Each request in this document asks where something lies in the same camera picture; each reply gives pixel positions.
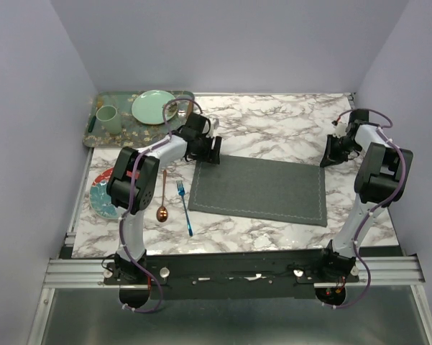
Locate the red blue floral plate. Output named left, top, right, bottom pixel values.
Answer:
left=89, top=167, right=121, bottom=220

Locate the green handled utensil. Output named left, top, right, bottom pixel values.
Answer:
left=88, top=115, right=96, bottom=133

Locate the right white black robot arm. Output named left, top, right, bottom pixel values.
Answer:
left=316, top=109, right=414, bottom=282

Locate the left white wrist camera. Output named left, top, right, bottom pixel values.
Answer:
left=204, top=118, right=219, bottom=137

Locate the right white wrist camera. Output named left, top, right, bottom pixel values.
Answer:
left=332, top=120, right=347, bottom=138

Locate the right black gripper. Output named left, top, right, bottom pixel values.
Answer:
left=318, top=134, right=360, bottom=168

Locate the dark grey cloth napkin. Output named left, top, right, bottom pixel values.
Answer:
left=188, top=155, right=327, bottom=227

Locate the aluminium frame rail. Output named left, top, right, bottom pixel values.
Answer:
left=43, top=257, right=425, bottom=289

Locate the copper spoon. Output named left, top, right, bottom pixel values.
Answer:
left=156, top=170, right=168, bottom=223

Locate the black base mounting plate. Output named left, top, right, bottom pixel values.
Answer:
left=104, top=249, right=359, bottom=302

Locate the green floral tray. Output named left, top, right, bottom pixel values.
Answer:
left=83, top=91, right=195, bottom=148

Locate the blue metal fork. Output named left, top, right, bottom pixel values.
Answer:
left=176, top=180, right=193, bottom=237

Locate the mint green plate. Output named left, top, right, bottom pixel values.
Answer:
left=132, top=90, right=175, bottom=125

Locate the mint green cup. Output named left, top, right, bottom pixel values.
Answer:
left=96, top=106, right=122, bottom=134

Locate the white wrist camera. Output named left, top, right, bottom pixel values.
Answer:
left=332, top=120, right=347, bottom=138
left=204, top=118, right=219, bottom=137

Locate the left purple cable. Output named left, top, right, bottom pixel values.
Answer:
left=117, top=98, right=204, bottom=314

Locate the brown wooden chopstick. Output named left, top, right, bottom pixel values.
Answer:
left=186, top=101, right=193, bottom=116

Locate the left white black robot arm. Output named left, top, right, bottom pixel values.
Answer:
left=106, top=113, right=222, bottom=284

